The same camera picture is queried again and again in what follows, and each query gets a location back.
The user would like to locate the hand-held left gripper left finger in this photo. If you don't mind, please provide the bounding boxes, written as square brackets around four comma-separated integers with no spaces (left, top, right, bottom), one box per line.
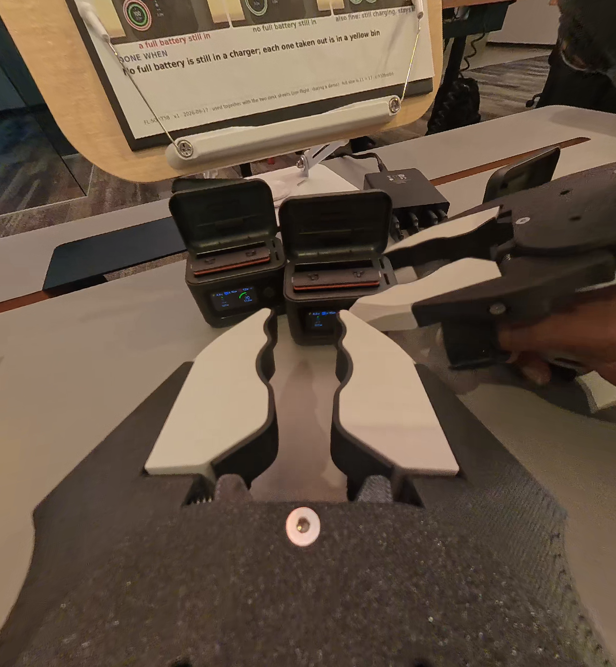
[145,309,279,478]

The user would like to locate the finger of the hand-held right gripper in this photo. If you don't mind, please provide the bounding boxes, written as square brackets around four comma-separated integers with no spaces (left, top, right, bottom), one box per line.
[348,256,505,335]
[381,204,503,275]

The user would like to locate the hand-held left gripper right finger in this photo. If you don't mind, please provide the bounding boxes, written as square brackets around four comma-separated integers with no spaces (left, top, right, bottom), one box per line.
[331,309,461,478]

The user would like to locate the black usb hub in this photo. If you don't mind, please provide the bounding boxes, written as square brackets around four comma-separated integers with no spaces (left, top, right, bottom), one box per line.
[364,167,453,229]

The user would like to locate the black battery charger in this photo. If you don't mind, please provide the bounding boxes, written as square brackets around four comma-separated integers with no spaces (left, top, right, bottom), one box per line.
[170,178,288,330]
[279,191,397,346]
[484,146,563,207]

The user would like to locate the red-edged black battery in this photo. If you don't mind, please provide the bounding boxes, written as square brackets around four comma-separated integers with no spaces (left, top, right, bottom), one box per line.
[193,250,273,278]
[286,268,383,294]

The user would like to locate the person's right hand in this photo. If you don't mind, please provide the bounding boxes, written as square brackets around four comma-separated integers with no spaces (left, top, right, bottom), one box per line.
[496,311,616,403]

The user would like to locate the black backpack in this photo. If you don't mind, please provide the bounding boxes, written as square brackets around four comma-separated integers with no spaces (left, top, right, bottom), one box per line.
[425,73,484,137]

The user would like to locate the person's dark fleece jacket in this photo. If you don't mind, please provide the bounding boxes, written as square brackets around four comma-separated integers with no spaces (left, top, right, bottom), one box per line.
[553,0,616,117]

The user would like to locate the white stand base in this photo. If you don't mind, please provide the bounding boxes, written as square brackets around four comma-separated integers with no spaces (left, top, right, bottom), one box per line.
[241,151,388,205]

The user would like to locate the instruction board on stand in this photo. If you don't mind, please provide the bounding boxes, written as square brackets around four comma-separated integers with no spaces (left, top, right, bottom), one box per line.
[66,0,437,153]

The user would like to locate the wooden sign board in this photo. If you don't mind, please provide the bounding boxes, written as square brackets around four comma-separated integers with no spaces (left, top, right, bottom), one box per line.
[0,0,445,184]

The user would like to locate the black power cable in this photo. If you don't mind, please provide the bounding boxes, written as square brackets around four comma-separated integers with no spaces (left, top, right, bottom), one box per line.
[348,150,389,175]

